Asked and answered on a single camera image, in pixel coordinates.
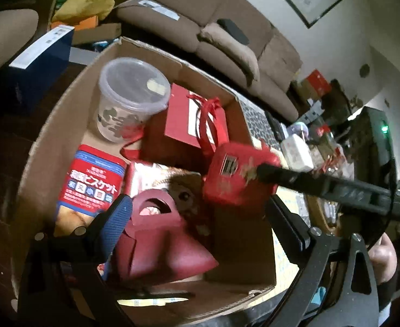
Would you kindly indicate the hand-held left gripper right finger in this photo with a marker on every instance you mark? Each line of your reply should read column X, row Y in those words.
column 288, row 231

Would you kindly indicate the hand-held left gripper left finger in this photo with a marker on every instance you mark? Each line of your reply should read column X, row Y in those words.
column 118, row 221

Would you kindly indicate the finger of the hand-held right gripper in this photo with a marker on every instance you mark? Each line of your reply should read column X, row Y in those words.
column 288, row 177

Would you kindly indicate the dark red handbag gift box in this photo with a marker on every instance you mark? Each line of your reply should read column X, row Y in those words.
column 165, row 252

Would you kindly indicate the red tin box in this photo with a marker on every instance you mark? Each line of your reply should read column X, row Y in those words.
column 230, row 177

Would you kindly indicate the brown cardboard box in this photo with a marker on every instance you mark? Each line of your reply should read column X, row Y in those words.
column 50, row 143

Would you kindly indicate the person's right hand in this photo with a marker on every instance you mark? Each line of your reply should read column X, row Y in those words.
column 383, row 255

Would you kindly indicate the white tissue box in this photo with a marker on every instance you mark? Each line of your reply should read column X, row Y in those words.
column 297, row 153

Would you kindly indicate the blue and red biscuit tin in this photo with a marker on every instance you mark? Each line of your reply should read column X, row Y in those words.
column 91, row 184

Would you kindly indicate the black remote control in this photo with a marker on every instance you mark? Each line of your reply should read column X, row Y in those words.
column 274, row 126

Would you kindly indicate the grey pebble-print cloth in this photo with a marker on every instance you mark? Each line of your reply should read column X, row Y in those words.
column 254, row 122

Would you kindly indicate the red cardboard box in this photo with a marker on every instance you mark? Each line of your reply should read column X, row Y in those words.
column 319, row 83

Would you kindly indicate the red ribboned gift bag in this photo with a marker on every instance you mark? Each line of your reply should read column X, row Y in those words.
column 179, row 119

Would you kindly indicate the clear plastic lidded cup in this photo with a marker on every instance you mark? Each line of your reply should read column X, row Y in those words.
column 131, row 85

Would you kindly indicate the brown cushion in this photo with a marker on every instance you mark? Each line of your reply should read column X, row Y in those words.
column 230, row 47

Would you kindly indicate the blue and white box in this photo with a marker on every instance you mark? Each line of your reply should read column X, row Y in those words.
column 40, row 75

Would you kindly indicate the grey box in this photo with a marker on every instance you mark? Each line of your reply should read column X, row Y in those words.
column 84, row 55

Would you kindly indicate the brown sofa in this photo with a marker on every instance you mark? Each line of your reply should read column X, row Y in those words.
column 186, row 30

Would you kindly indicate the flat cardboard box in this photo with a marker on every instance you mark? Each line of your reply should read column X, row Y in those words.
column 101, row 34

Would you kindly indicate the orange box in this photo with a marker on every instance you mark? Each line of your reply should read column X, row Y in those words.
column 86, row 24

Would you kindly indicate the white paper sheet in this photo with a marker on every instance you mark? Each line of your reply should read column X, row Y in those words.
column 159, row 8

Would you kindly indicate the brown armchair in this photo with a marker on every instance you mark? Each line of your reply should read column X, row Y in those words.
column 6, row 41

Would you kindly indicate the yellow plastic bag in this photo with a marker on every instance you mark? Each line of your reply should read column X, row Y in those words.
column 91, row 0

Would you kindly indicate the round wall fixture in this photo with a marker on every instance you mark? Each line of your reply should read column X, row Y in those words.
column 365, row 70

